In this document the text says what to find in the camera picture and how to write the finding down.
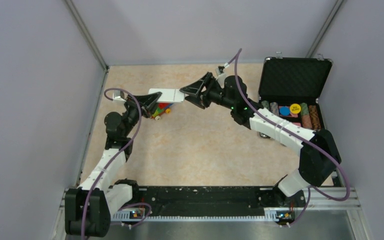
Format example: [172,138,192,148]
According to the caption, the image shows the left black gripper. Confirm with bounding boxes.
[122,91,164,137]

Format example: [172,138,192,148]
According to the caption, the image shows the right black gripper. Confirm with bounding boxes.
[180,72,236,110]

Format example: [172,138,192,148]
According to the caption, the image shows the white remote control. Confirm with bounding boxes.
[148,88,186,104]

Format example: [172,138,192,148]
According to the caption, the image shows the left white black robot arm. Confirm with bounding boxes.
[64,88,162,239]

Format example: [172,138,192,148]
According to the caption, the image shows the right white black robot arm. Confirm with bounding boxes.
[180,72,341,206]

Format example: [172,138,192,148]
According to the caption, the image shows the colourful toy brick car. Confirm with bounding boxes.
[151,102,173,121]

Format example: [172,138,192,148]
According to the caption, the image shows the blue round chip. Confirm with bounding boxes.
[279,106,291,117]

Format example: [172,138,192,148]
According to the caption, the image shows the black poker chip case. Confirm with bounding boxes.
[258,57,334,143]

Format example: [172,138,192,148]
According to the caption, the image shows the yellow dealer button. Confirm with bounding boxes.
[289,103,302,115]

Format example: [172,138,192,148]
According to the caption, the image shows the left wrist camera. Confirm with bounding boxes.
[112,90,126,103]

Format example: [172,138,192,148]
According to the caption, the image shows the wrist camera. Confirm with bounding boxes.
[112,90,126,103]
[215,66,226,81]

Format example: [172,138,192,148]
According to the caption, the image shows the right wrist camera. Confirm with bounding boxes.
[215,66,226,81]

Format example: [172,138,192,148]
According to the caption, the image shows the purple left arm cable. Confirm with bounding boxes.
[80,87,152,240]

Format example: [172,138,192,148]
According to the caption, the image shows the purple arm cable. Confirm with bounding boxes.
[226,48,351,229]
[80,87,152,240]

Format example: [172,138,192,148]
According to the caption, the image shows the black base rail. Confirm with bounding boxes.
[127,186,305,217]

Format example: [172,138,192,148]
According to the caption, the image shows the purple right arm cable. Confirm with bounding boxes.
[226,48,351,229]

